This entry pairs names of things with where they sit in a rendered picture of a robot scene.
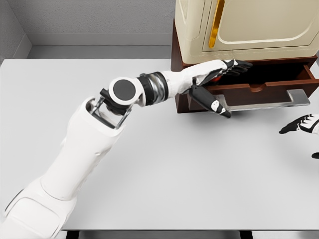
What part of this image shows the brown wooden drawer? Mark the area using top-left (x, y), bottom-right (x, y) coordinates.
top-left (187, 62), bottom-right (319, 113)

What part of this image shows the silver drawer handle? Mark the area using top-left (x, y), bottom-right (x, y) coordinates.
top-left (214, 89), bottom-right (311, 112)

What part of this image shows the gold cabinet door handle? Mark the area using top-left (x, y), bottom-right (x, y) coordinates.
top-left (208, 0), bottom-right (226, 50)

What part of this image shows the brown wooden cabinet base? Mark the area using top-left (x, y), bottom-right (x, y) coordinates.
top-left (171, 19), bottom-right (319, 115)

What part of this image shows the cream cabinet box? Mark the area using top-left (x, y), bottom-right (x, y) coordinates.
top-left (175, 0), bottom-right (319, 66)

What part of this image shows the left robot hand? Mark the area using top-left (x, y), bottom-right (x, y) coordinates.
top-left (180, 59), bottom-right (254, 119)

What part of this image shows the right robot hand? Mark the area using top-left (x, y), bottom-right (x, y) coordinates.
top-left (278, 113), bottom-right (319, 160)

